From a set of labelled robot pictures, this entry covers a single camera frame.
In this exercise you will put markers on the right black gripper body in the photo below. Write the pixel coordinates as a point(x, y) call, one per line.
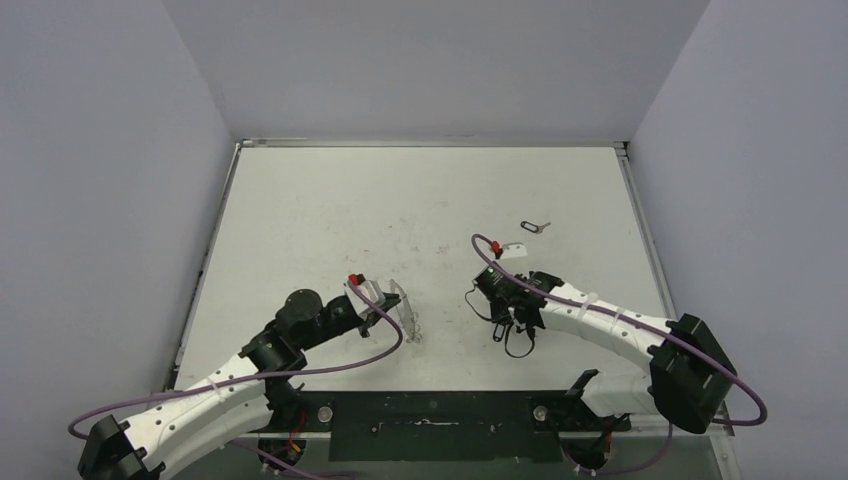
point(502, 312)

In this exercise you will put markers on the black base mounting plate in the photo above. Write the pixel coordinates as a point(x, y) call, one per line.
point(446, 425)

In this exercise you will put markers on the aluminium table frame rail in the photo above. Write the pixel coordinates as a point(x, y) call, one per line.
point(647, 238)

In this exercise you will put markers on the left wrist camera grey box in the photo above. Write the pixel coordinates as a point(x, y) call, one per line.
point(361, 292)

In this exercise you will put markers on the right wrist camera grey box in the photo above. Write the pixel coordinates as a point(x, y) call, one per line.
point(508, 251)

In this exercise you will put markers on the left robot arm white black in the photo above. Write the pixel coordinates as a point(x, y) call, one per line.
point(241, 396)

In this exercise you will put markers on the key with black tag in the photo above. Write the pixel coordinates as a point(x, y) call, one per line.
point(533, 227)
point(502, 330)

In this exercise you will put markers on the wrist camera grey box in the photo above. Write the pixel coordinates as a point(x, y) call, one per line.
point(361, 292)
point(508, 251)

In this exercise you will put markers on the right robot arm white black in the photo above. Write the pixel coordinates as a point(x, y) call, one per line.
point(680, 361)

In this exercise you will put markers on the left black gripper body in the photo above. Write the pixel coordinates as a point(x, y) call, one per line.
point(338, 322)

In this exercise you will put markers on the grey key holder with rings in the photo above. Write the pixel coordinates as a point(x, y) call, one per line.
point(407, 317)

